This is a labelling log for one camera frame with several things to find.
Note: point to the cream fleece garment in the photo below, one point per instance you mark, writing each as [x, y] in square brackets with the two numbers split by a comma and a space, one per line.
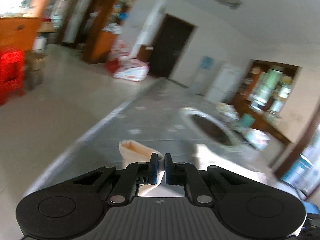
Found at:
[212, 157]

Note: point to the dark wooden entrance door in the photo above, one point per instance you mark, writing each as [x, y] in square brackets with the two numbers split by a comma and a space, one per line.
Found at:
[171, 47]

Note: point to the wooden shelf unit with boxes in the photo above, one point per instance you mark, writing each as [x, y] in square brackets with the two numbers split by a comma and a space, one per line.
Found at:
[270, 85]

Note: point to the blue upholstered chair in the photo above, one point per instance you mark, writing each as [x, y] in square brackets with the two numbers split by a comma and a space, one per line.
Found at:
[312, 208]

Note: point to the white refrigerator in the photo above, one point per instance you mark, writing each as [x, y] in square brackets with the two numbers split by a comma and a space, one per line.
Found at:
[222, 85]

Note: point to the cardboard box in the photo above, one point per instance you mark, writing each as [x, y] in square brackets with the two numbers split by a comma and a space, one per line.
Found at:
[36, 70]

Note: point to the red white sack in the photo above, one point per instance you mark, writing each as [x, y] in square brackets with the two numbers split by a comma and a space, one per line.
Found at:
[127, 67]

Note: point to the dark wooden door frame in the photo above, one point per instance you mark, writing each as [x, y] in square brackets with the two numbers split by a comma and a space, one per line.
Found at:
[297, 150]

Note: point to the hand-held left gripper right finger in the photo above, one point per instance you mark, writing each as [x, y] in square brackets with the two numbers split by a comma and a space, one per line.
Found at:
[168, 170]

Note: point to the pastel tissue pack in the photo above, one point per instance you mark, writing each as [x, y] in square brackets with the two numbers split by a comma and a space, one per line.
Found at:
[257, 138]

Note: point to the orange wooden cabinet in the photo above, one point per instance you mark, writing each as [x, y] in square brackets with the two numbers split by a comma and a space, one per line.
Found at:
[17, 33]

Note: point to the tall wooden shelf cabinet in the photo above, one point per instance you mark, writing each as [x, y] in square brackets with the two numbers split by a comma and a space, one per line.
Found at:
[105, 22]

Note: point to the crumpled patterned cloth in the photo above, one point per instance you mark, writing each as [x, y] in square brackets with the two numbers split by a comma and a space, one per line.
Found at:
[228, 112]

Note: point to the red plastic stool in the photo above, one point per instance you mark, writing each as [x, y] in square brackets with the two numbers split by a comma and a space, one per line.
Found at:
[11, 77]

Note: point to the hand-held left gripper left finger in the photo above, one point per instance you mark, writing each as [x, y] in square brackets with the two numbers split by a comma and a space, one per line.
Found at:
[153, 170]

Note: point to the round built-in induction cooker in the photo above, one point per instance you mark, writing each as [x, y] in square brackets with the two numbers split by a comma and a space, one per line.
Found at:
[210, 127]

